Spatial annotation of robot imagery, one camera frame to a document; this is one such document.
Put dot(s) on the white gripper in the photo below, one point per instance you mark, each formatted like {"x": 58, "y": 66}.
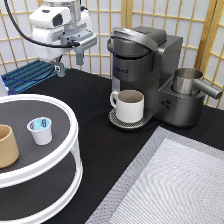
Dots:
{"x": 50, "y": 22}

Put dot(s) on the white coffee pod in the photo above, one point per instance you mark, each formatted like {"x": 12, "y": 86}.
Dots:
{"x": 40, "y": 129}

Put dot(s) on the grey coffee machine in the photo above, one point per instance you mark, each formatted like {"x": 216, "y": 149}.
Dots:
{"x": 145, "y": 59}

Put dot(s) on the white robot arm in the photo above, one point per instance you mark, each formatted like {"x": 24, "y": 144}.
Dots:
{"x": 61, "y": 26}

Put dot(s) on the white ceramic mug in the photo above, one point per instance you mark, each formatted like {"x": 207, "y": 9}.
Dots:
{"x": 128, "y": 105}

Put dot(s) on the tan wooden cup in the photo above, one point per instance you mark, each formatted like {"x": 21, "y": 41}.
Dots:
{"x": 9, "y": 152}

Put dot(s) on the white two-tier round shelf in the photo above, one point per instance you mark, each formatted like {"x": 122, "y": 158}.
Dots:
{"x": 44, "y": 179}

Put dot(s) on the steel milk frother jug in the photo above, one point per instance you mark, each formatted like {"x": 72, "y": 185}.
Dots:
{"x": 188, "y": 81}

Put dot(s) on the grey woven placemat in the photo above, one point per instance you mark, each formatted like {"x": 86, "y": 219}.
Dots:
{"x": 172, "y": 180}

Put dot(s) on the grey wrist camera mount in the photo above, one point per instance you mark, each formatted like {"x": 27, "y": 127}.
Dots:
{"x": 81, "y": 40}

